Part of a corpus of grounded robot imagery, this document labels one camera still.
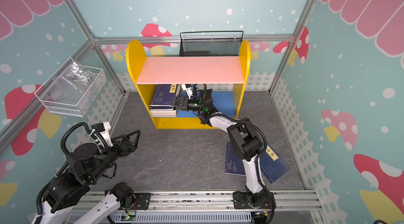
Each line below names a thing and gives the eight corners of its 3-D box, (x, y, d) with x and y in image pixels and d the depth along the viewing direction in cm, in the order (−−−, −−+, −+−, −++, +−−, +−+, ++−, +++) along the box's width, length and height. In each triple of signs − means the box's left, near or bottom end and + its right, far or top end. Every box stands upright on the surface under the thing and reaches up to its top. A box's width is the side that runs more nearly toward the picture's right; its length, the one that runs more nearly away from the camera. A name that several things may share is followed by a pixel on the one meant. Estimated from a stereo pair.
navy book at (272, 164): (271, 183, 82) (273, 181, 79) (251, 157, 90) (252, 154, 88) (288, 171, 85) (290, 169, 83) (267, 147, 94) (268, 144, 91)
